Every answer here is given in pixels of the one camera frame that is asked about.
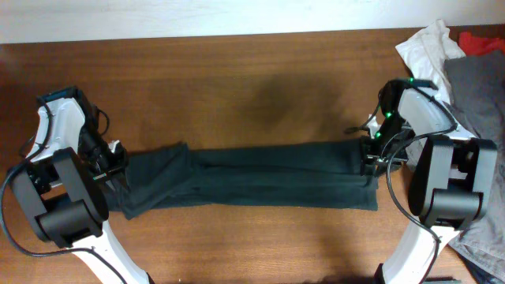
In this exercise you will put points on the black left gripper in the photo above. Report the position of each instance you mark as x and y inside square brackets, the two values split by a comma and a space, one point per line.
[121, 162]

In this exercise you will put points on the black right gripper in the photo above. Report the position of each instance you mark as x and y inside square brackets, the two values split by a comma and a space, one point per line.
[368, 155]

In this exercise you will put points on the black printed t-shirt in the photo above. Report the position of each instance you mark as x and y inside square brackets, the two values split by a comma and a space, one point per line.
[320, 174]

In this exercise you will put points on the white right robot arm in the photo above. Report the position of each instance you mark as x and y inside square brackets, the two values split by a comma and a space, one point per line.
[451, 185]

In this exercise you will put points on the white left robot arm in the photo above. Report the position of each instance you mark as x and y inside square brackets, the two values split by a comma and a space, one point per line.
[61, 184]

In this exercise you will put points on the white garment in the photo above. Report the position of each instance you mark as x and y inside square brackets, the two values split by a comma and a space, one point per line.
[425, 53]

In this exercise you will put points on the dark grey garment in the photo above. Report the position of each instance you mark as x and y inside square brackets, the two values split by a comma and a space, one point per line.
[477, 93]

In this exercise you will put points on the grey denim shorts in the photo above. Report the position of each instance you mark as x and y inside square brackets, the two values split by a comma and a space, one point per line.
[483, 243]

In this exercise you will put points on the red garment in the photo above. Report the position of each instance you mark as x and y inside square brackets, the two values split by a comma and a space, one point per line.
[474, 45]

